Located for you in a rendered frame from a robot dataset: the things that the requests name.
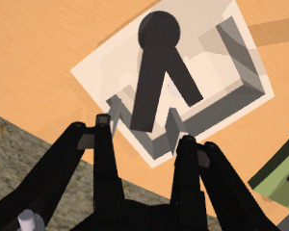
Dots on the grey rectangular sink basin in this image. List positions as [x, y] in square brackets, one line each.
[224, 63]

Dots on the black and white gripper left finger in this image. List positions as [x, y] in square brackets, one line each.
[33, 203]

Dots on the black mixer tap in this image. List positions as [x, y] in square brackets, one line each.
[159, 33]

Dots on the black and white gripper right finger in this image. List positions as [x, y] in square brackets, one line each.
[235, 207]

